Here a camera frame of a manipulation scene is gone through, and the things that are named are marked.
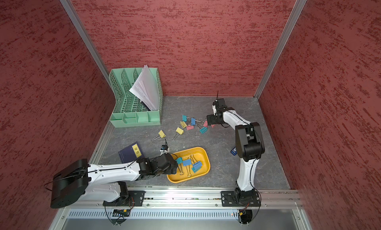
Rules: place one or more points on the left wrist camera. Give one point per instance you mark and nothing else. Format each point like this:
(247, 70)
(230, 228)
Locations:
(164, 148)

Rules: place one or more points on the aluminium front rail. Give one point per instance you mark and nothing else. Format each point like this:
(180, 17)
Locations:
(161, 197)

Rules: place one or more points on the yellow plastic tray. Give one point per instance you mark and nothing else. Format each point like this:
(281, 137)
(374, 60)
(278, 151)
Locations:
(200, 155)

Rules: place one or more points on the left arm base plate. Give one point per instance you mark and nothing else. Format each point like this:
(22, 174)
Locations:
(130, 199)

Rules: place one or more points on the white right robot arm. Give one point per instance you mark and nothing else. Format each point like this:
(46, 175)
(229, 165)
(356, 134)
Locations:
(249, 146)

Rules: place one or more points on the green plastic file organizer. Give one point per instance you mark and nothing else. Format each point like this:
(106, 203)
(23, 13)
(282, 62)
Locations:
(129, 111)

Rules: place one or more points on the yellow binder clip in pile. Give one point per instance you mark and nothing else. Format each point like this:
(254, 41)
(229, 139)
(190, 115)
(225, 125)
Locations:
(183, 124)

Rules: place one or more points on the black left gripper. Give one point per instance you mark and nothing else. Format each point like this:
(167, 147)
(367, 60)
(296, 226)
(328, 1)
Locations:
(169, 171)

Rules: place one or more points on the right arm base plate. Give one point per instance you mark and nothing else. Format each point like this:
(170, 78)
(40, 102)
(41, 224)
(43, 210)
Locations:
(238, 198)

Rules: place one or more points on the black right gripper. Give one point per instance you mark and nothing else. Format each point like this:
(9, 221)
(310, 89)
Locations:
(214, 121)

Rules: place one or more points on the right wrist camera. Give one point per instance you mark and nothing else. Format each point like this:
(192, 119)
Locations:
(220, 104)

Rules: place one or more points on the teal binder clip bottom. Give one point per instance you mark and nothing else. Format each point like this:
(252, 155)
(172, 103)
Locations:
(195, 169)

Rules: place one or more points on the yellow binder clip middle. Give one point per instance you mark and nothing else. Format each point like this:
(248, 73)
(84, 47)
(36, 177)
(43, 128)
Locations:
(179, 131)

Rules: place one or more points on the dark blue notebook yellow label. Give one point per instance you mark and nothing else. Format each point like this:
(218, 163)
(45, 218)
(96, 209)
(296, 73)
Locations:
(131, 153)

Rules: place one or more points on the yellow binder clip far left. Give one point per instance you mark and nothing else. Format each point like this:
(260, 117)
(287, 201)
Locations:
(160, 135)

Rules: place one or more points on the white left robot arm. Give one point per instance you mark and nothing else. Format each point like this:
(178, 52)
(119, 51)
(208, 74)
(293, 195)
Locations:
(82, 181)

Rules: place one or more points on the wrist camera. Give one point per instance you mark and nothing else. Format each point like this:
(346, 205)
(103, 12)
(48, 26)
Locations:
(220, 104)
(164, 148)

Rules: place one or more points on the white paper stack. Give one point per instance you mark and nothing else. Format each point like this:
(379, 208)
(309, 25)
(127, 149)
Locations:
(146, 89)

